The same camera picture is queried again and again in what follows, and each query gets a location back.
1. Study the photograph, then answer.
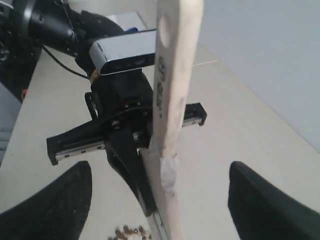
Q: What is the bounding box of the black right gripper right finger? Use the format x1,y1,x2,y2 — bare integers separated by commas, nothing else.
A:
227,161,320,240

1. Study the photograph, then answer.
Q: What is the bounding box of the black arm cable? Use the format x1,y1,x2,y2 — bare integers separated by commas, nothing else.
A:
42,44,91,80

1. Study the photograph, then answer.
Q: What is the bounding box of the pile of brown pellets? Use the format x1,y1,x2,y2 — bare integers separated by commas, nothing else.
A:
106,224,153,240

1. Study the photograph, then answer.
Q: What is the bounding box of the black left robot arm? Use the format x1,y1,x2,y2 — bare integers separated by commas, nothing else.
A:
0,0,207,217

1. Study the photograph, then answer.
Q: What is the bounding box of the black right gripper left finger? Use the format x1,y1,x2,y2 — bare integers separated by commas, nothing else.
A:
0,161,92,240

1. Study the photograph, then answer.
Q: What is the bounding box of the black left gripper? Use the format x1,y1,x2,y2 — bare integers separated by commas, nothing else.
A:
46,69,208,217

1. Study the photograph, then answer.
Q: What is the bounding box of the wooden paint brush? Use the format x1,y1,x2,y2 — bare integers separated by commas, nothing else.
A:
140,0,204,240

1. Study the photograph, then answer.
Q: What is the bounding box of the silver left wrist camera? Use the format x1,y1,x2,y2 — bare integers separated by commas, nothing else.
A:
89,29,157,76

